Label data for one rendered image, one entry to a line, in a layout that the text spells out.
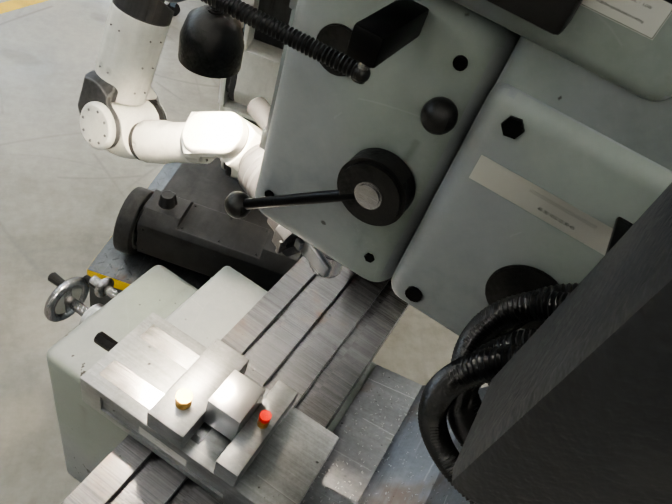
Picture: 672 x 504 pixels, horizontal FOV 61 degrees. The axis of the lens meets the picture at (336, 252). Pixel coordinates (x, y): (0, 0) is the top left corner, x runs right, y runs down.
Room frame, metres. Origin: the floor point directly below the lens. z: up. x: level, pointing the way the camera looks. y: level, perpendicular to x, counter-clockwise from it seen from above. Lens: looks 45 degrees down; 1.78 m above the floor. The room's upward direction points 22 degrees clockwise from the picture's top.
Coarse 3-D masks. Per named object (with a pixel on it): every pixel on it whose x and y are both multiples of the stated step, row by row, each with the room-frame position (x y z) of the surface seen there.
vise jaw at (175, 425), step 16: (208, 352) 0.44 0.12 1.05; (224, 352) 0.45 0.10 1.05; (192, 368) 0.41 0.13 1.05; (208, 368) 0.42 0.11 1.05; (224, 368) 0.43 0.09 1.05; (240, 368) 0.44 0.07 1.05; (176, 384) 0.38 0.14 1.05; (192, 384) 0.39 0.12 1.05; (208, 384) 0.40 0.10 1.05; (160, 400) 0.35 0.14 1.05; (192, 400) 0.36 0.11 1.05; (160, 416) 0.33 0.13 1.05; (176, 416) 0.34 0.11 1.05; (192, 416) 0.34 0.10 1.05; (160, 432) 0.32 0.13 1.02; (176, 432) 0.32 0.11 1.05; (192, 432) 0.33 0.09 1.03
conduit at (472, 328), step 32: (544, 288) 0.32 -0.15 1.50; (480, 320) 0.30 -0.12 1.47; (512, 320) 0.29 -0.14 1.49; (544, 320) 0.29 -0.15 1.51; (480, 352) 0.24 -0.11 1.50; (512, 352) 0.23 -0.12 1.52; (448, 384) 0.23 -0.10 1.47; (480, 384) 0.23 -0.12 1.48; (448, 416) 0.25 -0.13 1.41; (448, 448) 0.24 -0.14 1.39; (448, 480) 0.23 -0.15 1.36
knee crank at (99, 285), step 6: (84, 276) 0.84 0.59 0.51; (90, 276) 0.85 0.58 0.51; (96, 276) 0.84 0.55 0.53; (90, 282) 0.83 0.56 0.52; (96, 282) 0.83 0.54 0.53; (102, 282) 0.82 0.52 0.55; (108, 282) 0.83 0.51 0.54; (96, 288) 0.81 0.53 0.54; (102, 288) 0.81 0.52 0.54; (108, 288) 0.82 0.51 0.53; (96, 294) 0.80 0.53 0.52; (102, 294) 0.81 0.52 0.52; (108, 294) 0.81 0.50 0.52; (114, 294) 0.81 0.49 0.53
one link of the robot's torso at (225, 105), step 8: (224, 80) 1.17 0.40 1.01; (224, 88) 1.17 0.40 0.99; (224, 96) 1.18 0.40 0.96; (224, 104) 1.19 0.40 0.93; (232, 104) 1.21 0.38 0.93; (240, 104) 1.22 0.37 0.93; (240, 112) 1.19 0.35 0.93; (248, 120) 1.23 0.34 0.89; (224, 168) 1.29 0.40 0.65; (232, 176) 1.27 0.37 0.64
